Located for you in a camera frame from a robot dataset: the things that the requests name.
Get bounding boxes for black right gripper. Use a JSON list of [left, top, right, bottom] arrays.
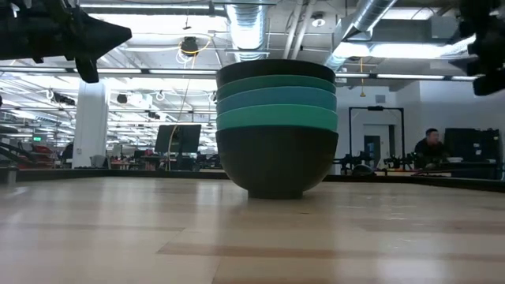
[[459, 0, 505, 97]]

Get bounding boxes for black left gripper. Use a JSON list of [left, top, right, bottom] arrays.
[[0, 0, 133, 84]]

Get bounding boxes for black bowl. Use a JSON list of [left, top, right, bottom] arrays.
[[215, 58, 336, 89], [215, 125, 339, 200]]

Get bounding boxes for dark teal bowl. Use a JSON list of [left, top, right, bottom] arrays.
[[216, 74, 337, 102]]

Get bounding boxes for blue bowl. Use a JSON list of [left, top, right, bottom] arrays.
[[215, 85, 338, 116]]

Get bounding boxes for light green bowl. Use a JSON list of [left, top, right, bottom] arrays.
[[215, 103, 339, 133]]

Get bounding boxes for black cabinet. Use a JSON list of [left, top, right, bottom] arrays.
[[443, 127, 503, 181]]

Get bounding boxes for long ceiling light strip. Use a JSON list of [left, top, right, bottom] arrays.
[[0, 66, 478, 82]]

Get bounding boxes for white square pillar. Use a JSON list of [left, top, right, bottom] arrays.
[[72, 80, 110, 170]]

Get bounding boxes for person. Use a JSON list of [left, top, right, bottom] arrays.
[[413, 128, 451, 170]]

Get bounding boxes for black monitor on stand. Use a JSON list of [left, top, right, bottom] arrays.
[[154, 124, 203, 170]]

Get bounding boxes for black ceiling camera yellow ring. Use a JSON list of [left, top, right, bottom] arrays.
[[179, 35, 200, 58]]

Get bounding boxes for black station frame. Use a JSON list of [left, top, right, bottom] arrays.
[[348, 105, 406, 166]]

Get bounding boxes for yellow hanging cord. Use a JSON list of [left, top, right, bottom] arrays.
[[358, 57, 367, 99]]

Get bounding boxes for silver spiral air duct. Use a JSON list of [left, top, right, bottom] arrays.
[[321, 0, 399, 74], [226, 0, 270, 63]]

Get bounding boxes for black metal table frame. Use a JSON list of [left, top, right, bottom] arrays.
[[0, 167, 505, 194]]

